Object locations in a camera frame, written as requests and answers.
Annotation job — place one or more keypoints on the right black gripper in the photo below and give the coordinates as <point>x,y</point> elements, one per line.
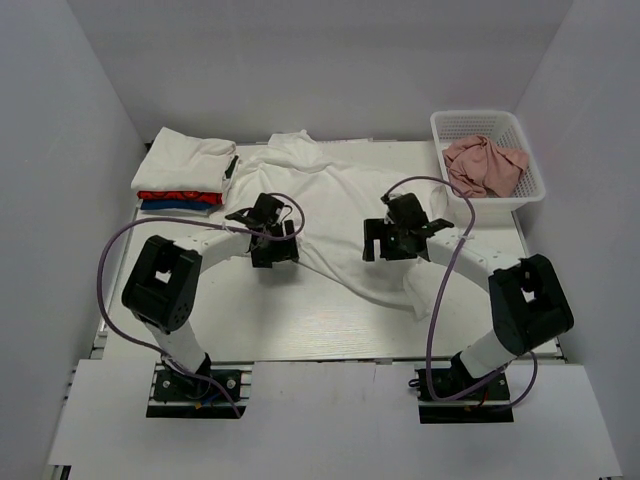
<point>377,229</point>

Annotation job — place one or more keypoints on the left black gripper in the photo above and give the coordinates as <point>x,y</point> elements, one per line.
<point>287,250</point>

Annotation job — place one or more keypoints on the white t-shirt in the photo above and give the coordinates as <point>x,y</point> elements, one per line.
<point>181,163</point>
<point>339,186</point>

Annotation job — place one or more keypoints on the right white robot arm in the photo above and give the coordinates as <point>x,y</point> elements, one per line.
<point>527,302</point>

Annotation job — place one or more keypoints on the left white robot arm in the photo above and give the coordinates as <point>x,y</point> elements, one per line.
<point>161,289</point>

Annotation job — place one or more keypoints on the folded red t-shirt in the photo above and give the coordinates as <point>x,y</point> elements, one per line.
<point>210,198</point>

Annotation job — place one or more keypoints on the folded blue t-shirt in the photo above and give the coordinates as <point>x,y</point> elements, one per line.
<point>178,207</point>

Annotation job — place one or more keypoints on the pink crumpled t-shirt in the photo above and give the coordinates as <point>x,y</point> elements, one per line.
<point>480,168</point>

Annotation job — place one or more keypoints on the white plastic basket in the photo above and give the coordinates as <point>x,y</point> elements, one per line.
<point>502,128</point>

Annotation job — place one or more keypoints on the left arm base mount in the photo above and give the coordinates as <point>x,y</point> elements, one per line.
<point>176,396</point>

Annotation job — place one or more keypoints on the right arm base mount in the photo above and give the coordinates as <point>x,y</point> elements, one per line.
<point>447,395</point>

